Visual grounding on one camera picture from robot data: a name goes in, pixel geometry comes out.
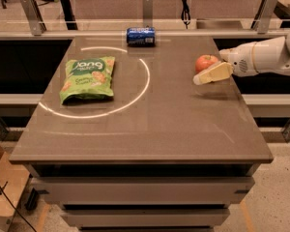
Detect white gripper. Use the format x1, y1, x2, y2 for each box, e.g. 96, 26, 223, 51
193, 42, 257, 85

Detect red apple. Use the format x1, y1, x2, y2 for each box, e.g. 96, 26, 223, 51
195, 54, 218, 73

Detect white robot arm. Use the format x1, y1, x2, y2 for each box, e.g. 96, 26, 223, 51
193, 30, 290, 85

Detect green rice chip bag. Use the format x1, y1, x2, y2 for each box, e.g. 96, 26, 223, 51
59, 56, 115, 103

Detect blue soda can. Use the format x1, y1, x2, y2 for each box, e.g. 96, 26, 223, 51
126, 27, 156, 46

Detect upper grey drawer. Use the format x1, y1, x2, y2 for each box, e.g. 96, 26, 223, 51
32, 177, 254, 205

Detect grey drawer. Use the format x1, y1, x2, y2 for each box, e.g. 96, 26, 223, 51
62, 209, 229, 228
32, 177, 254, 205

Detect lower grey drawer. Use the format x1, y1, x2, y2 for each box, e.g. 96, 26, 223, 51
62, 209, 229, 228

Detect wooden box at left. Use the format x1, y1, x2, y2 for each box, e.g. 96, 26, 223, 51
0, 146, 29, 232

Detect right metal bracket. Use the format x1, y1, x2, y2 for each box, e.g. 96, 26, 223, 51
254, 0, 278, 34

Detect metal bracket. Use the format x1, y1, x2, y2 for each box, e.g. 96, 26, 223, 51
142, 0, 153, 27
19, 0, 44, 36
254, 0, 278, 34

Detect black hanging cable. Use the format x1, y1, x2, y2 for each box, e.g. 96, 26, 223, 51
179, 0, 191, 30

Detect middle metal bracket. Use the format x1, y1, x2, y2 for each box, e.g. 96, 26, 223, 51
142, 0, 153, 27

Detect left metal bracket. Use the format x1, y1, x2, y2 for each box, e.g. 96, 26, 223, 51
19, 0, 44, 36

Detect black cable at left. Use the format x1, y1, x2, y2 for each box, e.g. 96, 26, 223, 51
0, 171, 38, 232

